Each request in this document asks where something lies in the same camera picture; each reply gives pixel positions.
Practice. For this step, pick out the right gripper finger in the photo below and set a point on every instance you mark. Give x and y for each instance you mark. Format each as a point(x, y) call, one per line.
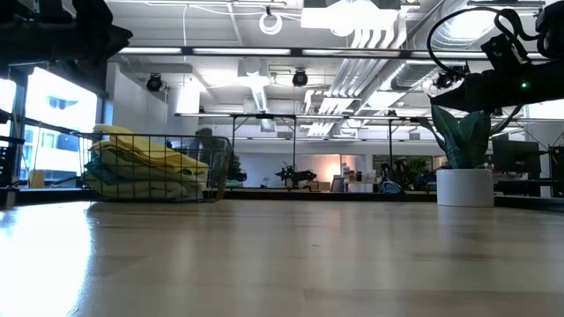
point(458, 99)

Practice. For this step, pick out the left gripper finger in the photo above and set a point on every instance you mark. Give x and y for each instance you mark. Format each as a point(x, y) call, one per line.
point(112, 42)

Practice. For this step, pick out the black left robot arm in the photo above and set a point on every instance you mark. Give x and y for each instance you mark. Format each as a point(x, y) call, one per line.
point(22, 31)

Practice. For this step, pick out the background black robot arm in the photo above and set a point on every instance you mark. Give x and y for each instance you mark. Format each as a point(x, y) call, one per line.
point(238, 174)
point(295, 174)

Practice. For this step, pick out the black computer monitor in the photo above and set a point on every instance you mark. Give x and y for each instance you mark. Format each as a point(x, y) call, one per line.
point(515, 156)

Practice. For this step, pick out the background green plant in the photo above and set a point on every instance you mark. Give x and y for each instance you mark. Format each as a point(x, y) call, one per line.
point(417, 165)

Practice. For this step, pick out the snake plant in white pot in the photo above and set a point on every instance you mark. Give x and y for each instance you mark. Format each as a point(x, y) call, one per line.
point(465, 187)

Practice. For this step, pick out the black box-shaped equipment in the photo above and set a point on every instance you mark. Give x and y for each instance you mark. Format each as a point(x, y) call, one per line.
point(556, 171)

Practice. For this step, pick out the long ceiling light bar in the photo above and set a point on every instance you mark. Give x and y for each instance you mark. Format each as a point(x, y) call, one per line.
point(238, 51)

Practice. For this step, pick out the yellow background box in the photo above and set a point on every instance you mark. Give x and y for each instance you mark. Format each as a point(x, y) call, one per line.
point(36, 179)

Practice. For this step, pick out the background black metal stand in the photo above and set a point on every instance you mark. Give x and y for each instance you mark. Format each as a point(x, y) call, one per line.
point(264, 116)

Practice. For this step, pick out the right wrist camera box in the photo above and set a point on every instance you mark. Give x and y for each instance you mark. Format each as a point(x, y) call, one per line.
point(504, 50)

